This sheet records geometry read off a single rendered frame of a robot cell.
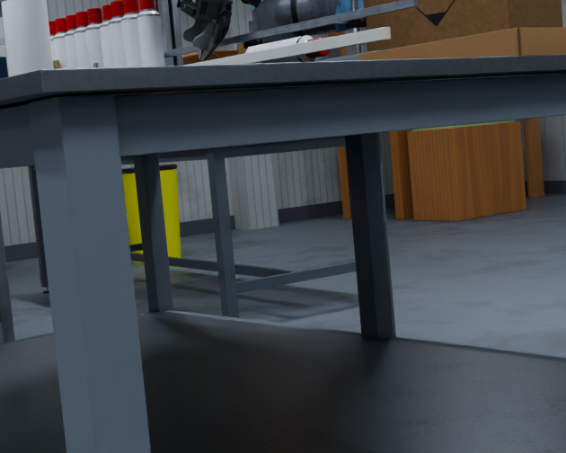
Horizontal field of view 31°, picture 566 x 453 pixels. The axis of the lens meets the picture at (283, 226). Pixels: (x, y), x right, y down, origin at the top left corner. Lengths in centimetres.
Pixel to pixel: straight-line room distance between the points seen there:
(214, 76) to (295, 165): 817
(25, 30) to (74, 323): 121
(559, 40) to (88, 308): 81
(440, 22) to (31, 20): 79
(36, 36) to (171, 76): 115
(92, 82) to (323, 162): 844
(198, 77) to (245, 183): 762
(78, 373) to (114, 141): 22
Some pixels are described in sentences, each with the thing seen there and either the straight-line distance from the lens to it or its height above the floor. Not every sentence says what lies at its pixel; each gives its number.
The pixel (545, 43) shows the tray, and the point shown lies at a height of 85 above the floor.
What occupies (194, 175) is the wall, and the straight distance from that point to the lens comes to 865.
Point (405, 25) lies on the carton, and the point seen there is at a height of 94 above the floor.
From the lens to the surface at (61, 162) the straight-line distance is 96.
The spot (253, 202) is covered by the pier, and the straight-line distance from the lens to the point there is 865.
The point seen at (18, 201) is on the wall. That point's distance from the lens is 806.
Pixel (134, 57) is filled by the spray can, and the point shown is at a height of 95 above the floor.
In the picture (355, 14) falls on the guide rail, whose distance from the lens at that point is 185.
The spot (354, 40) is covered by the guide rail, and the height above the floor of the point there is 90.
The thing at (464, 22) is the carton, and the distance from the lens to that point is 193.
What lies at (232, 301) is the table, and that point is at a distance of 403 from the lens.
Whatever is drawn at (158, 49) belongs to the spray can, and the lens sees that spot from 227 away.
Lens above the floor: 76
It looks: 5 degrees down
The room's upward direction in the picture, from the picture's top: 5 degrees counter-clockwise
